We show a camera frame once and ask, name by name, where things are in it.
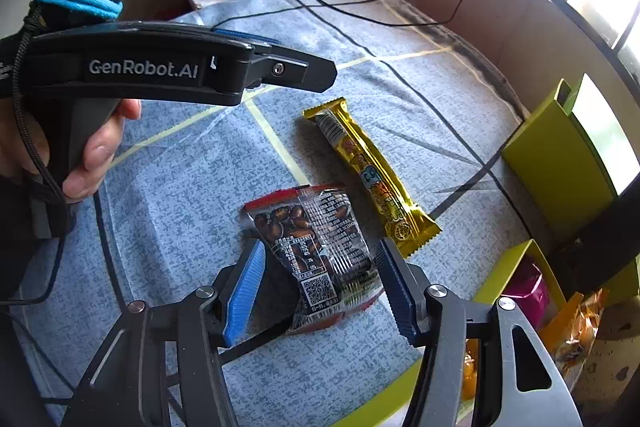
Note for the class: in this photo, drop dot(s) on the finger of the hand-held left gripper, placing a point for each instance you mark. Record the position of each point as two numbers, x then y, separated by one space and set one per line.
245 38
295 72

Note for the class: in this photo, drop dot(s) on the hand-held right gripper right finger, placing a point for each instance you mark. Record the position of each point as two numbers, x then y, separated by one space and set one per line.
395 292

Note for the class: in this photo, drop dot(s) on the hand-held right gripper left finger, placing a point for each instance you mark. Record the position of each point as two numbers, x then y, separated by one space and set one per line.
247 292

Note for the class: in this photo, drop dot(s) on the clear packet of dark nuts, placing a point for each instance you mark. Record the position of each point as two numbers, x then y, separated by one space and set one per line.
310 232

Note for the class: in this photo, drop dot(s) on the yellow-green box tray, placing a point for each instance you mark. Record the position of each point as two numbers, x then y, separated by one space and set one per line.
505 269

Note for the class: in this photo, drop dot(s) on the purple snack packet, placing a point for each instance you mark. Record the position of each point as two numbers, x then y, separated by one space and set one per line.
525 292

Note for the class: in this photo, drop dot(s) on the yellow-orange snack packet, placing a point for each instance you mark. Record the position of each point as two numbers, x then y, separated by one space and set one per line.
570 332

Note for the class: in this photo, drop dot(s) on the person's left hand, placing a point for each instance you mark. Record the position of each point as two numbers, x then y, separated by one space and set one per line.
100 157

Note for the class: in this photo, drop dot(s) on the gold snack bar packet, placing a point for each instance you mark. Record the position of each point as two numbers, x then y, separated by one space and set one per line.
370 172

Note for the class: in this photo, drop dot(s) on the blue-grey checked blanket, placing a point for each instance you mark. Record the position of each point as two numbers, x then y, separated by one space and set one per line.
175 187

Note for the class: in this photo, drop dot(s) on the yellow-green box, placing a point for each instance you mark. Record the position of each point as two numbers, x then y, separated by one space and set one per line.
555 167

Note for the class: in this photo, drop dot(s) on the heart print curtain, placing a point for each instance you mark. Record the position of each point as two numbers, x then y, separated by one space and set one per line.
615 352

